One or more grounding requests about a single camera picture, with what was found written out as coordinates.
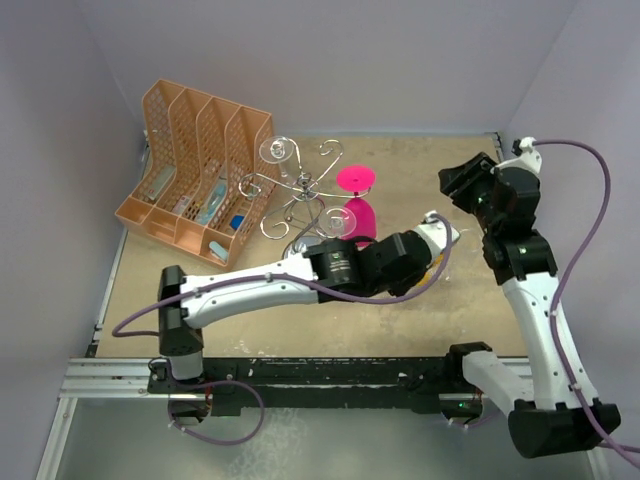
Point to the aluminium frame rails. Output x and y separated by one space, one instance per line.
108 426

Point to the pink plastic goblet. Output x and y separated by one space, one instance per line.
358 180

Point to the grey card in organizer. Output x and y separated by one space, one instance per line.
160 182

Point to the orange plastic file organizer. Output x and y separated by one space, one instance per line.
206 138

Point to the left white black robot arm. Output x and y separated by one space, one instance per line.
384 272

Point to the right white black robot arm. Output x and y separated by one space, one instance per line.
558 410

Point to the orange plastic goblet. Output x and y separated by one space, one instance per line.
430 271

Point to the chrome wine glass rack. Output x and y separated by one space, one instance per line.
306 198

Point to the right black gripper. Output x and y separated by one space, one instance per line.
458 181

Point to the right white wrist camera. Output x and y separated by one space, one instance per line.
526 157

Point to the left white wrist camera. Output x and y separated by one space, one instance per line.
432 231

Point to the clear wine glass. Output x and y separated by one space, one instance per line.
336 222
278 151

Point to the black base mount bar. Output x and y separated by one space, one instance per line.
421 385

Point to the blue eraser in organizer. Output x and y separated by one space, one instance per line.
236 222

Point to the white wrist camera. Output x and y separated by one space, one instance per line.
526 157
432 231

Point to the teal scissors in organizer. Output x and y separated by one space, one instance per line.
212 203

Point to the light blue item in organizer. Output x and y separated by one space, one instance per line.
218 251

